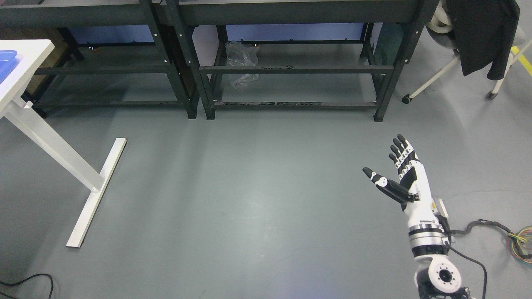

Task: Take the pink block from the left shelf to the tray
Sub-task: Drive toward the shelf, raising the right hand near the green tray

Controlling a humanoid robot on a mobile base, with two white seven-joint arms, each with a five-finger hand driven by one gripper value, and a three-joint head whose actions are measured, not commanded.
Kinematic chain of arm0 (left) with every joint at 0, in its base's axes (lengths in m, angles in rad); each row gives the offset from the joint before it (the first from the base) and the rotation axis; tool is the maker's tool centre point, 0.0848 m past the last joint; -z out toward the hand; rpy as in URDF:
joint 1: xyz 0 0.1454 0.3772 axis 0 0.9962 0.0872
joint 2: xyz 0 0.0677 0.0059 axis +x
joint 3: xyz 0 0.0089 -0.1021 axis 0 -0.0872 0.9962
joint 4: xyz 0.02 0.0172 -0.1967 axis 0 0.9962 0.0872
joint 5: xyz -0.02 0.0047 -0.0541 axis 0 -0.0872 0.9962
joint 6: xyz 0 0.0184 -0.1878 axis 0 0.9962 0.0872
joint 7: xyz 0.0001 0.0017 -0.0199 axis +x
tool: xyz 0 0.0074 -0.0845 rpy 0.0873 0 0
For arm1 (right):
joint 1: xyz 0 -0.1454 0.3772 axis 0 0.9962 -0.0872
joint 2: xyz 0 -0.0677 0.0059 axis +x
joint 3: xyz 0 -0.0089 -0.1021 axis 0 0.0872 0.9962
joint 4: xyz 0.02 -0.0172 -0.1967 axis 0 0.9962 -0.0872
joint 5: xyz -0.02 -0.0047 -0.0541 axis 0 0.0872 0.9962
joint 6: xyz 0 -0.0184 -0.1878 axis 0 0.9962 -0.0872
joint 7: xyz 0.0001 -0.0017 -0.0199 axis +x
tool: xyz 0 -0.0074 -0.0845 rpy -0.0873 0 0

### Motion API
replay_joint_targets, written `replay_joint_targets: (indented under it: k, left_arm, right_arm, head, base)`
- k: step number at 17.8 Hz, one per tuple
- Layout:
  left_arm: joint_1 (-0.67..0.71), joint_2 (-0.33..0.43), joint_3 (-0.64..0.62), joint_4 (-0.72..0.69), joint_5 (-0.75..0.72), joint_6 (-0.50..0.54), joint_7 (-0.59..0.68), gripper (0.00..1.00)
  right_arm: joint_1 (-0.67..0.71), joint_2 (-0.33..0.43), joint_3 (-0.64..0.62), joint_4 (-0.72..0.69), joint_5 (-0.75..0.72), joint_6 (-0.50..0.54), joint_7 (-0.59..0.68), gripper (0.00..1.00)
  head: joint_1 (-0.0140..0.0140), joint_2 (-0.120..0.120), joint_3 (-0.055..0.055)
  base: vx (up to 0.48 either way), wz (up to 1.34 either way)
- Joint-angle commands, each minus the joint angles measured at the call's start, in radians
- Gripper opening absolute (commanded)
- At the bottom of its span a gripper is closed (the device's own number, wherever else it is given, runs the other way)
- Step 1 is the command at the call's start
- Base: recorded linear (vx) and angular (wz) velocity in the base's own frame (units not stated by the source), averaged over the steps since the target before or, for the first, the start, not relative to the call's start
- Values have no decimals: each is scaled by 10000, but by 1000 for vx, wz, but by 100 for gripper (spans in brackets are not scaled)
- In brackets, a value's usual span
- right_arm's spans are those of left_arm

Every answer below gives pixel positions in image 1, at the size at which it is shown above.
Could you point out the black metal shelf rack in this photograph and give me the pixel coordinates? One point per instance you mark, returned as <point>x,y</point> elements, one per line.
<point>389,34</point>

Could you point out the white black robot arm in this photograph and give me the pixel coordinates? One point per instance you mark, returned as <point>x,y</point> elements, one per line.
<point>436,276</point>

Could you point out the black jacket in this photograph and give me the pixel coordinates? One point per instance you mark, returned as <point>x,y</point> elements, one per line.
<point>484,31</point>

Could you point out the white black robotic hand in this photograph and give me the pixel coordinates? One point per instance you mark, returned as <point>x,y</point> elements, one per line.
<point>412,192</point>

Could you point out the clear plastic bag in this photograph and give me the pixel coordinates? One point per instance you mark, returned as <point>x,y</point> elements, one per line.
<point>239,54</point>

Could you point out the blue plastic tray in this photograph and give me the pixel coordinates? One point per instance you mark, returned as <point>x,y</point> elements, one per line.
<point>8,62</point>

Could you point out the white table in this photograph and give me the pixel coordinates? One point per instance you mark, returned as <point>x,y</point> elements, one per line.
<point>30,55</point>

